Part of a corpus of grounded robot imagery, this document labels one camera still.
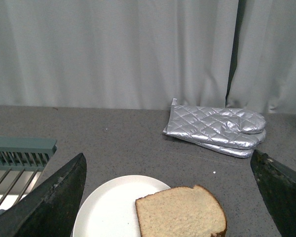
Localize upper silver oven mitt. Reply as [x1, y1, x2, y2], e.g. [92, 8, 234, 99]
[163, 98, 266, 150]

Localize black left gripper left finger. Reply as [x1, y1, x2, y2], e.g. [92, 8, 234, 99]
[0, 153, 86, 237]

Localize grey curtain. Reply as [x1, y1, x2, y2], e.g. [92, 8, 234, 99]
[0, 0, 238, 109]
[226, 0, 296, 114]

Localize silver oven mitt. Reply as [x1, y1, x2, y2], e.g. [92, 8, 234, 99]
[185, 139, 254, 158]
[163, 98, 266, 150]

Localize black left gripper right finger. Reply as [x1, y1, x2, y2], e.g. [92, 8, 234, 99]
[250, 150, 296, 237]

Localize lower silver oven mitt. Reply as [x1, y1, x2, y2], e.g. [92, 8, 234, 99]
[185, 139, 254, 158]

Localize slice of bread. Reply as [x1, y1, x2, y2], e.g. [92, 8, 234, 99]
[135, 185, 227, 237]

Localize right grey curtain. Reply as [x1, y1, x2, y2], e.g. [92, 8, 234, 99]
[226, 0, 296, 114]

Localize grey-green dish rack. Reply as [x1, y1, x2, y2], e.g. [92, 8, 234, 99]
[0, 137, 57, 215]

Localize left grey curtain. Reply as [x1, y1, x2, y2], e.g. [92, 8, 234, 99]
[0, 0, 238, 109]

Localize white round plate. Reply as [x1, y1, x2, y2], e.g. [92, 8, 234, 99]
[73, 175, 170, 237]

